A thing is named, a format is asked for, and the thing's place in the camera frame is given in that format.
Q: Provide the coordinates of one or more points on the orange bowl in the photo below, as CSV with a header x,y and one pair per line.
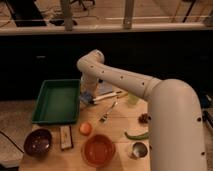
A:
x,y
98,151

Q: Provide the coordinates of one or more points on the metal fork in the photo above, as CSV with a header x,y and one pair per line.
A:
x,y
105,116

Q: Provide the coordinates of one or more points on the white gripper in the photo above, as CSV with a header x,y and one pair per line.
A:
x,y
89,85

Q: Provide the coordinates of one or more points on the yellow-green cup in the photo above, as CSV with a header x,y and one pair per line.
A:
x,y
132,99

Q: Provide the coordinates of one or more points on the purple bowl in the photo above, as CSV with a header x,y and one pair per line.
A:
x,y
38,143

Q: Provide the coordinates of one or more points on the brown pinecone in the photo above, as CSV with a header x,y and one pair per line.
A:
x,y
143,118

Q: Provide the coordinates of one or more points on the black rectangular eraser block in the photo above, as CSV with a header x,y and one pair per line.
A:
x,y
65,137

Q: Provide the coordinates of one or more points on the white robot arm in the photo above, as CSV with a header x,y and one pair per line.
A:
x,y
176,132

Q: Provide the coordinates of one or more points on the blue sponge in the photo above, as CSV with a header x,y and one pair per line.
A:
x,y
86,98

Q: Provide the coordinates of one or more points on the orange fruit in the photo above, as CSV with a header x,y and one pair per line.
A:
x,y
85,128

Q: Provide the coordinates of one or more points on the grey cloth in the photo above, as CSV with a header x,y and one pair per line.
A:
x,y
105,88

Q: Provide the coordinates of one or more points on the small metal cup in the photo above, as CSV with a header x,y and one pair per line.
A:
x,y
139,150

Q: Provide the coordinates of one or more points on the white handled brush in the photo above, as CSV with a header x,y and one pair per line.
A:
x,y
105,96

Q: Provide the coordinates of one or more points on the green plastic tray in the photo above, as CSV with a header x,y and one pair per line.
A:
x,y
58,102

